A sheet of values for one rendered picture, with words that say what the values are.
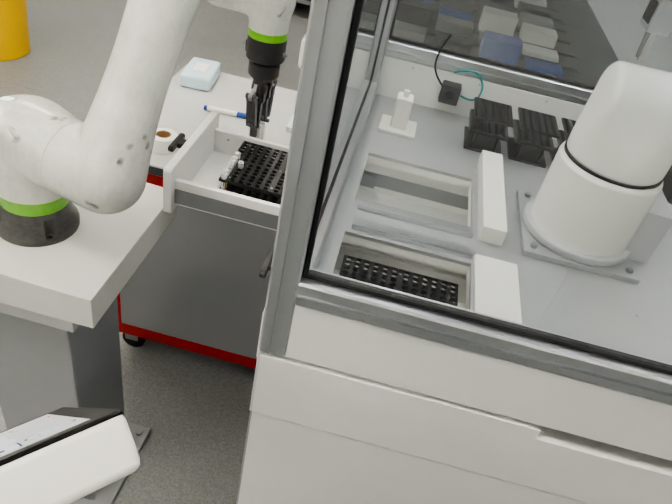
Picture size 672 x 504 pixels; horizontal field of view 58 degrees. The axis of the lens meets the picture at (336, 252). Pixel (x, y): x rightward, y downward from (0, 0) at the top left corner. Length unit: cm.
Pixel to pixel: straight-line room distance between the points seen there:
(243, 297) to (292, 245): 103
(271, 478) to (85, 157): 63
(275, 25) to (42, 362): 88
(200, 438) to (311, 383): 104
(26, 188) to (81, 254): 15
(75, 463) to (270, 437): 58
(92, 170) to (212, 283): 82
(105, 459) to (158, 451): 140
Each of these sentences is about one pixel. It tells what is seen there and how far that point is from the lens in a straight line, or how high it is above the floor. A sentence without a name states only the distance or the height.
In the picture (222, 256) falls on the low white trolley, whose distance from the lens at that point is 170.
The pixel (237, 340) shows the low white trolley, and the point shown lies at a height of 20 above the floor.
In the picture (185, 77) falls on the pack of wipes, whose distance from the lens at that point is 197.
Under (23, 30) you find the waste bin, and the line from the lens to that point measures 399.
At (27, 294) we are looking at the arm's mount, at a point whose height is 80.
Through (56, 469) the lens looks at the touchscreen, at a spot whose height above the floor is 119.
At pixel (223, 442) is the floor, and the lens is 192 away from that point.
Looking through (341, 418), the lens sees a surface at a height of 84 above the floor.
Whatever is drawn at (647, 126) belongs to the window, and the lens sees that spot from 68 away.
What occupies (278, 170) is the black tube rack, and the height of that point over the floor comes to 90.
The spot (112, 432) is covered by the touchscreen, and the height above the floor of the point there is 119.
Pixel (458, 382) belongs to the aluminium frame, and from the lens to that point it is 87.
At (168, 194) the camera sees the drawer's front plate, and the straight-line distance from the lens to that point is 130.
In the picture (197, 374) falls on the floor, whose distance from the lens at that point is 207.
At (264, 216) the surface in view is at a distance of 127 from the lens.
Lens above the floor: 162
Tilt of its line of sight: 38 degrees down
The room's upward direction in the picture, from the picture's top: 13 degrees clockwise
